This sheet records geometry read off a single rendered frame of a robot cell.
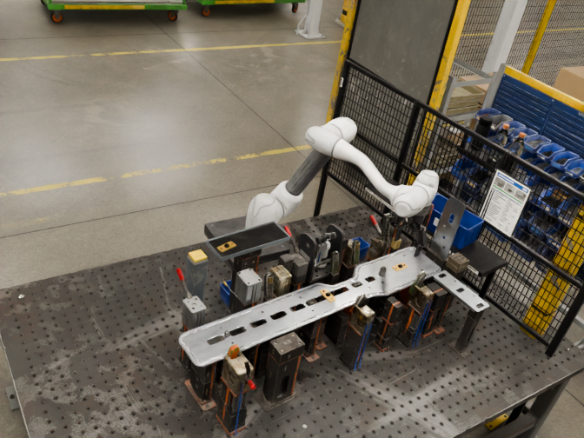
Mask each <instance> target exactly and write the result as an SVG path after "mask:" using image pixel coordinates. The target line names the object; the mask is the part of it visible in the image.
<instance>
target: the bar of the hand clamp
mask: <svg viewBox="0 0 584 438"><path fill-rule="evenodd" d="M394 220H395V218H394V217H393V216H392V215H391V214H390V213H387V214H383V222H382V233H381V240H382V241H383V245H384V244H386V245H388V236H389V230H390V223H392V222H393V221H394ZM384 239H385V240H386V242H385V243H384Z"/></svg>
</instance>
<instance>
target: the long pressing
mask: <svg viewBox="0 0 584 438"><path fill-rule="evenodd" d="M415 250H416V248H415V247H407V248H405V249H401V250H398V251H396V252H394V253H391V254H388V255H385V256H382V257H379V258H377V259H374V260H372V261H370V262H365V263H363V264H361V265H358V266H356V268H355V276H354V277H353V278H351V279H349V280H347V281H344V282H340V283H338V284H336V285H328V284H324V283H314V284H312V285H309V286H307V287H305V288H302V289H298V290H296V291H293V292H291V293H288V294H286V295H282V296H279V297H276V298H275V299H272V300H269V301H267V302H263V303H261V304H258V305H255V306H254V307H251V308H248V309H245V310H242V311H240V312H237V313H234V314H232V315H228V316H225V317H223V318H221V319H218V320H216V321H213V322H210V323H207V324H204V325H202V326H200V327H197V328H193V329H191V330H188V331H186V332H183V333H182V334H180V336H179V343H180V345H181V346H182V348H183V350H184V351H185V353H186V354H187V356H188V357H189V359H190V360H191V361H192V362H193V363H194V364H195V365H196V366H197V367H207V366H208V365H211V364H213V363H215V362H219V361H221V360H223V359H224V356H225V355H227V353H228V351H229V347H230V346H232V345H233V344H237V345H238V347H239V348H240V351H241V352H242V351H244V350H246V349H249V348H253V347H254V346H256V345H259V344H261V343H264V342H266V341H269V340H271V339H274V338H276V337H277V336H280V335H284V334H286V333H288V332H290V331H292V330H295V329H298V328H300V327H302V326H305V325H307V324H309V323H311V322H315V321H317V320H319V319H322V318H323V317H325V316H328V315H332V314H334V313H335V312H338V311H340V310H343V309H345V308H348V307H350V306H353V305H354V303H355V300H356V298H357V296H358V295H359V294H361V293H365V295H366V296H367V298H366V300H367V299H369V298H371V297H377V296H388V295H391V294H394V293H395V292H397V291H400V290H402V289H405V288H407V287H410V286H412V284H413V283H414V281H415V279H416V278H417V276H418V275H419V274H420V273H421V272H422V270H423V271H424V272H425V273H426V274H427V276H426V278H425V279H424V280H427V279H428V278H430V277H433V275H435V274H437V273H439V272H441V268H440V267H439V266H438V265H437V264H436V263H434V262H433V261H432V260H430V259H429V258H428V257H426V256H425V255H424V254H423V253H422V252H420V254H419V255H418V256H417V257H414V254H415ZM402 262H404V263H405V264H407V265H408V268H405V269H402V270H400V271H395V270H394V269H393V268H392V267H393V266H395V265H397V264H400V263H402ZM382 266H385V267H386V269H387V271H386V274H385V276H379V271H380V268H381V267H382ZM370 276H372V277H374V278H375V280H374V281H372V282H367V281H366V280H365V279H366V278H369V277H370ZM424 280H423V281H424ZM355 282H360V283H361V284H362V286H359V287H357V288H353V287H352V286H351V284H353V283H355ZM344 287H346V288H347V289H348V291H346V292H344V293H341V294H339V295H335V296H334V298H335V299H336V301H333V302H329V301H328V300H327V299H326V300H324V301H321V302H318V303H316V304H313V305H311V306H308V305H307V304H306V303H305V302H308V301H310V300H313V299H315V298H317V297H319V296H323V295H322V294H321V293H320V290H322V289H326V290H327V291H328V292H329V293H330V292H333V291H335V290H338V289H341V288H344ZM370 288H371V289H370ZM300 297H301V298H300ZM299 304H303V305H304V307H305V308H304V309H300V310H298V311H296V312H292V311H291V310H290V308H293V307H294V306H297V305H299ZM312 310H314V311H312ZM282 311H283V312H285V314H286V315H285V316H283V317H280V318H278V319H275V320H273V319H272V318H271V317H270V316H271V315H274V314H277V313H279V312H282ZM262 312H263V313H262ZM261 319H264V320H265V321H266V322H267V323H265V324H263V325H261V326H258V327H256V328H252V327H251V325H250V323H252V322H257V321H259V320H261ZM241 327H244V328H245V329H246V331H245V332H243V333H241V334H239V335H235V336H232V335H230V336H229V337H227V338H225V336H224V332H225V331H226V330H228V331H229V332H230V331H232V330H235V329H238V328H241ZM219 335H222V337H223V338H224V340H223V341H220V342H217V343H215V344H212V345H209V344H208V343H207V340H210V339H212V338H215V337H217V336H219ZM232 342H233V343H232Z"/></svg>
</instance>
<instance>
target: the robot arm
mask: <svg viewBox="0 0 584 438"><path fill-rule="evenodd" d="M356 131H357V128H356V125H355V123H354V122H353V121H352V120H351V119H350V118H347V117H339V118H336V119H334V120H332V121H330V122H328V123H327V124H325V125H323V126H321V127H317V126H315V127H311V128H309V129H308V130H307V132H306V136H305V139H306V141H307V143H308V144H309V145H310V146H311V147H312V148H313V150H312V151H311V153H310V154H309V155H308V157H307V158H306V159H305V160H304V162H303V163H302V164H301V166H300V167H299V168H298V169H297V171H296V172H295V173H294V175H292V176H291V178H290V179H289V180H288V181H284V182H281V183H280V184H279V185H278V186H277V187H276V188H275V189H274V190H273V191H272V192H271V194H267V193H261V194H259V195H257V196H255V197H254V198H253V199H252V201H251V203H250V204H249V209H248V213H247V217H246V226H245V229H248V228H251V227H255V226H257V225H261V224H264V223H267V222H273V221H275V222H276V223H278V222H279V221H280V220H281V219H283V218H284V217H286V216H288V215H290V214H291V213H293V212H294V211H295V210H296V209H297V208H298V207H299V205H300V203H301V200H302V197H303V195H302V192H303V191H304V190H305V188H306V187H307V186H308V185H309V183H310V182H311V181H312V180H313V179H314V177H315V176H316V175H317V174H318V172H319V171H320V170H321V169H322V167H323V166H324V165H325V164H326V163H327V161H328V160H329V159H330V158H331V157H334V158H336V159H341V160H343V161H347V162H350V163H353V164H355V165H357V166H358V167H359V168H360V169H361V170H362V171H363V173H364V174H365V175H366V176H367V178H368V179H369V180H370V181H371V182H372V184H373V185H374V186H375V188H376V189H377V190H378V191H379V192H380V193H382V194H383V195H384V196H386V197H387V198H388V199H389V200H390V201H391V205H392V206H393V207H394V211H395V213H396V214H397V215H398V216H400V217H401V218H400V219H399V220H398V221H397V222H396V223H395V226H396V232H395V233H396V235H395V239H394V241H395V242H396V241H398V240H400V237H401V233H402V227H404V226H407V225H408V226H409V227H410V228H412V229H414V230H415V233H416V236H417V240H418V243H419V244H418V245H417V247H416V250H415V254H414V257H417V256H418V255H419V254H420V252H421V251H422V248H425V247H427V246H428V240H427V227H424V226H422V222H423V221H424V218H425V215H426V214H427V213H428V210H429V207H430V205H431V202H432V201H433V200H434V199H435V195H436V192H437V189H438V185H439V176H438V175H437V174H436V173H435V172H434V171H432V170H423V171H422V172H421V173H420V174H419V175H418V176H417V178H416V180H415V181H414V183H413V185H412V186H406V185H400V186H393V185H391V184H389V183H388V182H386V181H385V180H384V178H383V177H382V175H381V174H380V172H379V171H378V170H377V168H376V167H375V166H374V164H373V163H372V162H371V161H370V160H369V158H368V157H366V156H365V155H364V154H363V153H362V152H361V151H359V150H358V149H356V148H354V147H353V146H352V145H350V144H349V143H350V142H351V141H352V140H353V139H354V138H355V135H356ZM406 218H408V222H405V223H404V224H402V225H400V223H401V222H402V221H404V220H405V219H406ZM418 229H419V230H418Z"/></svg>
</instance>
